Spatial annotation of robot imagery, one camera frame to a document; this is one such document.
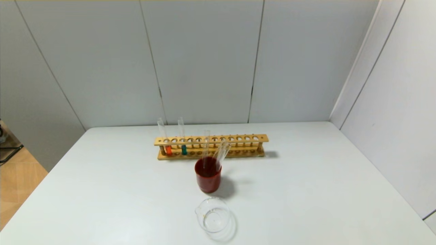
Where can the wooden test tube rack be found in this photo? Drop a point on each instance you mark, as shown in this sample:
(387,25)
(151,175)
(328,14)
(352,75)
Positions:
(238,139)

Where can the test tube with red pigment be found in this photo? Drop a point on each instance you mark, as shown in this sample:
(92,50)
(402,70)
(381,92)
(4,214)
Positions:
(168,150)

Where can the black stand in background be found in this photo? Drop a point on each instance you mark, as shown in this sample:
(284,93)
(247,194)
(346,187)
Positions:
(10,151)

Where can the clear glass beaker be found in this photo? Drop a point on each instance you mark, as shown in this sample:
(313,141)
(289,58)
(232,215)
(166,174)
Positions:
(214,217)

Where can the red cup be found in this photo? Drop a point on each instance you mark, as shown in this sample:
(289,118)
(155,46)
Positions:
(208,183)

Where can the test tube with blue pigment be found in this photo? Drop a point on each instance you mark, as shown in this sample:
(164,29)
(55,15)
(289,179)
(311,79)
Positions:
(184,149)

